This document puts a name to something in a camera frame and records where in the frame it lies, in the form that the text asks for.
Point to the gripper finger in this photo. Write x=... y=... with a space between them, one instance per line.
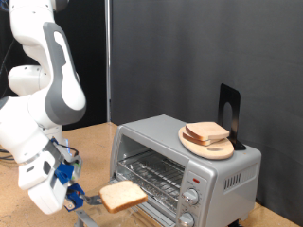
x=69 y=205

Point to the metal spatula with blue block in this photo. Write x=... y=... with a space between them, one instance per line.
x=75 y=194

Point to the silver oven knob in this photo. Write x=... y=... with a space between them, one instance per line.
x=186 y=220
x=190 y=196

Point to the vertical metal pole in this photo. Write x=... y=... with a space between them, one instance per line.
x=108 y=78

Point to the silver toaster oven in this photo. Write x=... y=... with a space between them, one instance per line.
x=221 y=176

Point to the white bread slice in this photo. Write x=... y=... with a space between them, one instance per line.
x=192 y=140
x=123 y=195
x=206 y=129

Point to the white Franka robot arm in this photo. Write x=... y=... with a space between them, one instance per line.
x=63 y=94

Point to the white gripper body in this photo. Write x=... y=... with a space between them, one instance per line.
x=47 y=197

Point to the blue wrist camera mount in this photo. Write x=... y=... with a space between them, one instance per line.
x=64 y=172

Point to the black metal bookend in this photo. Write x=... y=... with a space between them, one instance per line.
x=233 y=94

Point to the round wooden board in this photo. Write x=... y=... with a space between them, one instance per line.
x=214 y=151

